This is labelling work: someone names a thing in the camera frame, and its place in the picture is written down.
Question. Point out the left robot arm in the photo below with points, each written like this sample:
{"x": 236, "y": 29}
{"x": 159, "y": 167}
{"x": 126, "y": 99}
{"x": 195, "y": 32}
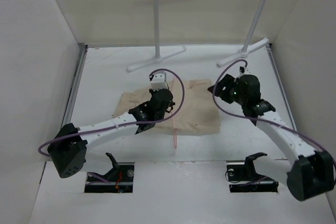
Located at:
{"x": 68, "y": 150}

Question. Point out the pink wire hanger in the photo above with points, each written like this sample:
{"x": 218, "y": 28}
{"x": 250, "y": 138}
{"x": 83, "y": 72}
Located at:
{"x": 191, "y": 117}

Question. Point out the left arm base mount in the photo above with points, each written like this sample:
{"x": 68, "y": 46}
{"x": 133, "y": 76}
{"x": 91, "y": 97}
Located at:
{"x": 117, "y": 180}

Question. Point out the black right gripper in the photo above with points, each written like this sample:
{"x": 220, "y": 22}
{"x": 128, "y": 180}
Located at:
{"x": 227, "y": 82}

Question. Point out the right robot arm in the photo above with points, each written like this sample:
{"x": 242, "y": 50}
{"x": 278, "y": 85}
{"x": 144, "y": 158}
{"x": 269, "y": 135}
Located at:
{"x": 309, "y": 172}

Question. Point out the beige trousers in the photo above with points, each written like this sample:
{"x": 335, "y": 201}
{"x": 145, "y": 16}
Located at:
{"x": 130, "y": 100}

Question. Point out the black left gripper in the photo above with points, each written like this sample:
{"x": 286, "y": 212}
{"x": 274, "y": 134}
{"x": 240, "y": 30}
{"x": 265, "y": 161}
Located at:
{"x": 153, "y": 91}

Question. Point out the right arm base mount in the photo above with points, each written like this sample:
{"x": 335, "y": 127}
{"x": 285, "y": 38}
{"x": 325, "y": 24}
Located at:
{"x": 242, "y": 177}

